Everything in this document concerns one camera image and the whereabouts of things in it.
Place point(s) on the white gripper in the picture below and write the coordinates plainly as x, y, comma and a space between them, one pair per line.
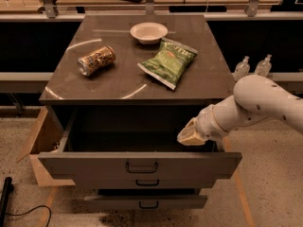
206, 123

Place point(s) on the grey top drawer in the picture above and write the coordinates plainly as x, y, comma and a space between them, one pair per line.
123, 143

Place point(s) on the grey drawer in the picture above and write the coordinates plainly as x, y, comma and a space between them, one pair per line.
148, 199
123, 143
136, 184

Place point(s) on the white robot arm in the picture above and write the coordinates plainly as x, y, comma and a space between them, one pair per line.
254, 99

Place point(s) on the grey drawer cabinet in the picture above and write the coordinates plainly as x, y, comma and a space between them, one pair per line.
207, 80

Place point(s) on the grey middle drawer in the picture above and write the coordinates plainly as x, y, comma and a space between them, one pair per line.
136, 184

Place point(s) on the grey bottom drawer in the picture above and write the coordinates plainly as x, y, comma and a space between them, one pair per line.
148, 199

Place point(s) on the green chip bag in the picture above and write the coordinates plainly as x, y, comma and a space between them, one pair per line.
169, 64

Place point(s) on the clear sanitizer bottle left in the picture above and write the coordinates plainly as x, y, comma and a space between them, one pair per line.
242, 69

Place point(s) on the clear sanitizer bottle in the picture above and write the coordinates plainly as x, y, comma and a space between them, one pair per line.
242, 69
263, 67

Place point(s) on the clear sanitizer bottle right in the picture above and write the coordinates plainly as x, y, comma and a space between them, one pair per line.
263, 67

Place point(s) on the white paper bowl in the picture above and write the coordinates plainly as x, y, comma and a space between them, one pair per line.
149, 33

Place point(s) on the gold drink can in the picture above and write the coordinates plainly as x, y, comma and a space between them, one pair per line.
102, 57

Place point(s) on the cardboard box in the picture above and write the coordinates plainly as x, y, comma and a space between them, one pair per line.
44, 136

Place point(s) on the black pole base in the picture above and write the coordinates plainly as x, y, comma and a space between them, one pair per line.
6, 190

